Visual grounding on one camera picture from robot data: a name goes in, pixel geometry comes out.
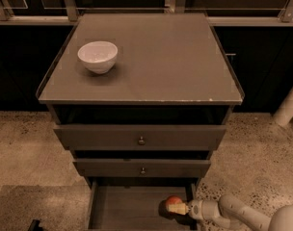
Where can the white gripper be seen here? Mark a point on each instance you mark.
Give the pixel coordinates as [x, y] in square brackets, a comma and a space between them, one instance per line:
[196, 209]

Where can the red apple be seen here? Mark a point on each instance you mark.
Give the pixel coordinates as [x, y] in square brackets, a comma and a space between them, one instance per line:
[173, 199]

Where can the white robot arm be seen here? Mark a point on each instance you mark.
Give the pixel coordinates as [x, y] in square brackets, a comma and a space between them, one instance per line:
[250, 185]

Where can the grey bottom drawer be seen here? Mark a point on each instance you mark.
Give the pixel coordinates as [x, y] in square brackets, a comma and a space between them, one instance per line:
[138, 204]

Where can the grey drawer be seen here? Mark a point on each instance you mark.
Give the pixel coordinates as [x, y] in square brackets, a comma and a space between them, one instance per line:
[138, 204]
[145, 163]
[143, 127]

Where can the grey drawer cabinet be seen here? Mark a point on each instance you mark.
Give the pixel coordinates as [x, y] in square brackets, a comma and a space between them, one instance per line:
[163, 60]

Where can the grey middle drawer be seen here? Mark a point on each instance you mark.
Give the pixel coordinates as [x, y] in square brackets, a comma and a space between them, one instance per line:
[145, 163]

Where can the grey top drawer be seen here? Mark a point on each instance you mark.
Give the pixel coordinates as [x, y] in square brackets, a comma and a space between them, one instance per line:
[143, 127]

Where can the black object at floor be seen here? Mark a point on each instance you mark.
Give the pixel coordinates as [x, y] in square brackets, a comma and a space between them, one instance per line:
[35, 225]

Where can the white ceramic bowl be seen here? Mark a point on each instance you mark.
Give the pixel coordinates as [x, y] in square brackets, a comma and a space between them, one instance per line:
[98, 56]

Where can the metal window railing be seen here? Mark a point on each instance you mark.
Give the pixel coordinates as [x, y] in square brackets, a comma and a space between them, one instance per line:
[219, 12]

